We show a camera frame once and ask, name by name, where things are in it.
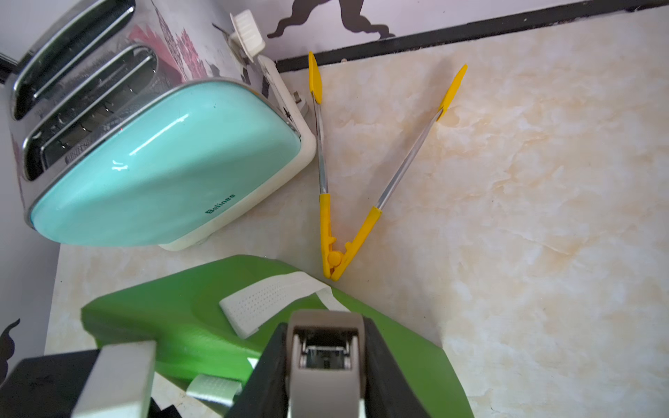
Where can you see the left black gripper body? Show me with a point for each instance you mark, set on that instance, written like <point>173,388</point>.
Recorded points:
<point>47,386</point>

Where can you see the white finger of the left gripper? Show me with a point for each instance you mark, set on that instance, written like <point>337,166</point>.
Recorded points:
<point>120,383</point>

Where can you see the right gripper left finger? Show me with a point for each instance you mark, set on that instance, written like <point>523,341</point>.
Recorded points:
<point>265,393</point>

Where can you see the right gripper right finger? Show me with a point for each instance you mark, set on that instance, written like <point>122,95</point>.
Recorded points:
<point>387,392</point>

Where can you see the white paper receipt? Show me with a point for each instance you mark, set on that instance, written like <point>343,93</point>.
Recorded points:
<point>206,396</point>

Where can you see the green tote bag white handles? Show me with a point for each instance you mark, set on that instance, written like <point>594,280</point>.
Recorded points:
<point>217,318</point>

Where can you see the mint green chrome toaster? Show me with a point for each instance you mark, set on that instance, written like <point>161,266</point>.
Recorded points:
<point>150,123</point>

